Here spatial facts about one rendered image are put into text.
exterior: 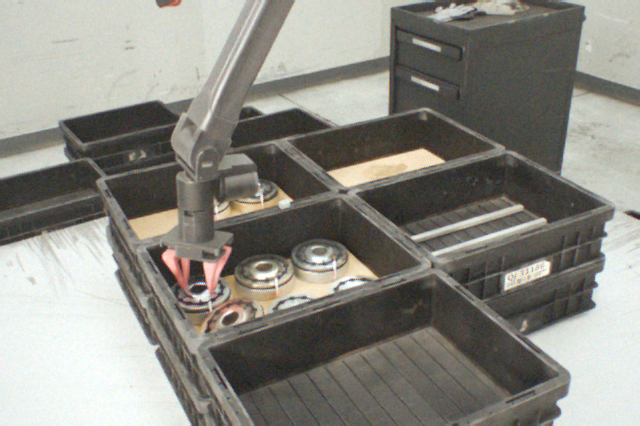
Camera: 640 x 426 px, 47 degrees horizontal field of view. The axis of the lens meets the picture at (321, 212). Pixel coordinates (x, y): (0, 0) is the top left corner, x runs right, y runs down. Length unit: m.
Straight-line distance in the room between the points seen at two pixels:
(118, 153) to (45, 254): 0.98
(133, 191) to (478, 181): 0.71
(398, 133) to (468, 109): 1.01
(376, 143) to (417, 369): 0.76
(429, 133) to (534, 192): 0.37
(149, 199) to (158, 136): 1.17
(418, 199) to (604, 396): 0.50
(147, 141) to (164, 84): 1.75
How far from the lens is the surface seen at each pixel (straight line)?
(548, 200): 1.52
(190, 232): 1.17
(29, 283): 1.67
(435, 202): 1.50
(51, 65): 4.22
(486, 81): 2.79
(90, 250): 1.75
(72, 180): 2.53
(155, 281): 1.16
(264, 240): 1.33
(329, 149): 1.68
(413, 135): 1.80
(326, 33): 4.89
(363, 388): 1.08
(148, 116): 2.99
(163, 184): 1.55
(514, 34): 2.83
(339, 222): 1.39
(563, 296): 1.44
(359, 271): 1.33
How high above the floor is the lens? 1.55
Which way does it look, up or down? 28 degrees down
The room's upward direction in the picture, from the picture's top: 1 degrees counter-clockwise
